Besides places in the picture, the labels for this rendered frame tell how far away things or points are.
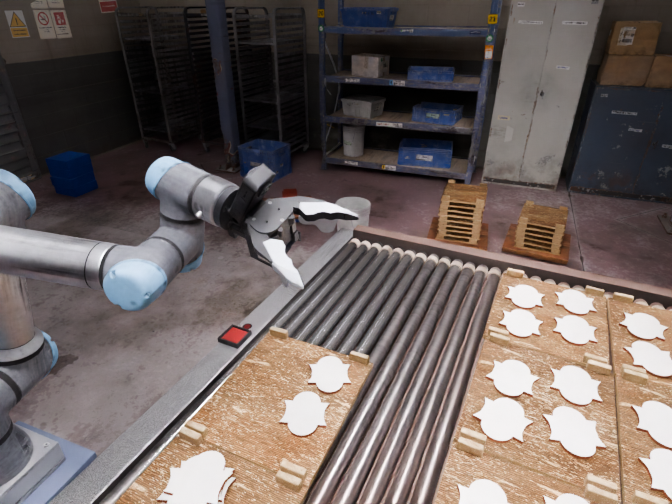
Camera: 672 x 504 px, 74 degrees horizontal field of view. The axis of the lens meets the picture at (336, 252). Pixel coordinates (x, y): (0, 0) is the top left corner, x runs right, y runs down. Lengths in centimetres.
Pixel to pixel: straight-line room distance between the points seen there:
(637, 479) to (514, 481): 27
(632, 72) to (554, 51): 77
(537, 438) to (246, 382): 75
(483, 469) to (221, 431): 61
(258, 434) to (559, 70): 466
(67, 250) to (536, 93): 486
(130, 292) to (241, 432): 58
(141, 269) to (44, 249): 16
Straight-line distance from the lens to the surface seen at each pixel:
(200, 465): 107
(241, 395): 127
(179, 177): 77
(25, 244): 82
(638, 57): 546
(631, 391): 148
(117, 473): 123
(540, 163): 542
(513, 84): 524
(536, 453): 122
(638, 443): 135
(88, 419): 272
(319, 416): 118
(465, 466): 115
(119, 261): 73
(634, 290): 192
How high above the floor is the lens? 185
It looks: 29 degrees down
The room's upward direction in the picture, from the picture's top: straight up
